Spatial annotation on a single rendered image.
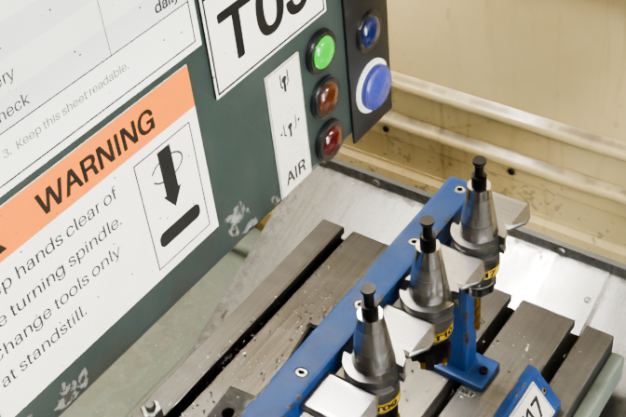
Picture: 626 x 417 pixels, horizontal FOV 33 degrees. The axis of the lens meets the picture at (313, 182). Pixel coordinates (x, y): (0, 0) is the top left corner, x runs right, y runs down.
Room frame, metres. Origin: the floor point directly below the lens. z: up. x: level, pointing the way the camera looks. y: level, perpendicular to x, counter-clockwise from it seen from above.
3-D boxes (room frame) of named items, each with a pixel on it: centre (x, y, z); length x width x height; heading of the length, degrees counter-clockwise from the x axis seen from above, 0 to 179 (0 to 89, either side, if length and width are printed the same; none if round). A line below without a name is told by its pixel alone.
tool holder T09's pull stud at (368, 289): (0.69, -0.04, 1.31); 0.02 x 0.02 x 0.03
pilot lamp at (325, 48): (0.50, -0.01, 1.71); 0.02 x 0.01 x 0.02; 141
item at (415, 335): (0.73, -0.08, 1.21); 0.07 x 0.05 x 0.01; 51
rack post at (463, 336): (0.94, -0.17, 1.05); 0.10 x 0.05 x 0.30; 51
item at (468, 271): (0.82, -0.14, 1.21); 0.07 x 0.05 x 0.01; 51
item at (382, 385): (0.69, -0.04, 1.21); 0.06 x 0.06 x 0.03
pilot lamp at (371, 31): (0.54, -0.04, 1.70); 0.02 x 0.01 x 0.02; 141
